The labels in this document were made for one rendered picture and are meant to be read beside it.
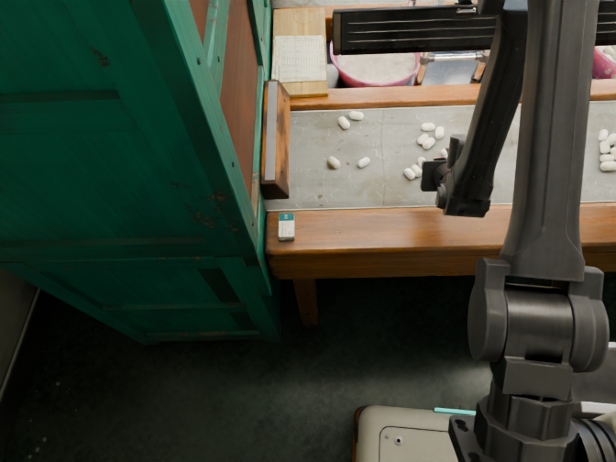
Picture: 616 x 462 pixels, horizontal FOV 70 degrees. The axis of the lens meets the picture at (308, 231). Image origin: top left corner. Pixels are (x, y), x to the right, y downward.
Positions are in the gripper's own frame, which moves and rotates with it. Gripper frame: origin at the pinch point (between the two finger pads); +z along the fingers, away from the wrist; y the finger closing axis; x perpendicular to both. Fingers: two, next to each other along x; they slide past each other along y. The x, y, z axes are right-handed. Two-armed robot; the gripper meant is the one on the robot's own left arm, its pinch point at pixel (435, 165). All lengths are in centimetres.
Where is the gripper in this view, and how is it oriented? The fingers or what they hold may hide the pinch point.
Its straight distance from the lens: 105.5
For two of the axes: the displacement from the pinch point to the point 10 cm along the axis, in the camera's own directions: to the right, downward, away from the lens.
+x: 0.3, 9.2, 3.9
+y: -10.0, 0.3, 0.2
